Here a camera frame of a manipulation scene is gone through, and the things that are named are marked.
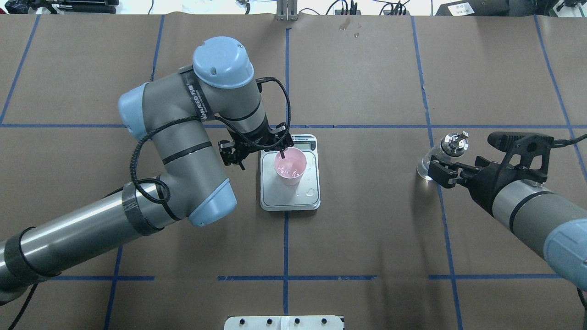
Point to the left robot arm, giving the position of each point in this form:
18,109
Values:
188,125

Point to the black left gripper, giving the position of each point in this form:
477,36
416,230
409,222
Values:
259,138

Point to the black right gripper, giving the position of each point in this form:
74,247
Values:
484,182

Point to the pink plastic cup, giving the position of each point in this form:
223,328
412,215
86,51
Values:
290,169

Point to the aluminium frame post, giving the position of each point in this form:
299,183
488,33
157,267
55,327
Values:
287,10

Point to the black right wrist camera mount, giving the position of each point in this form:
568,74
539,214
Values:
526,156

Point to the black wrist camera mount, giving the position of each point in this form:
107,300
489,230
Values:
233,152
526,156

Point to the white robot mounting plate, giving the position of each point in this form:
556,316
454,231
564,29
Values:
286,322

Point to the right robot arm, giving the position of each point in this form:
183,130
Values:
552,226

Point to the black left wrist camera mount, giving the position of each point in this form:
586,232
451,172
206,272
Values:
233,152

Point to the white digital kitchen scale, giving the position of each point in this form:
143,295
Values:
276,196

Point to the black box with white label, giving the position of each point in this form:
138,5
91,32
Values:
484,8

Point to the clear glass sauce bottle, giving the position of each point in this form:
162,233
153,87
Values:
453,144

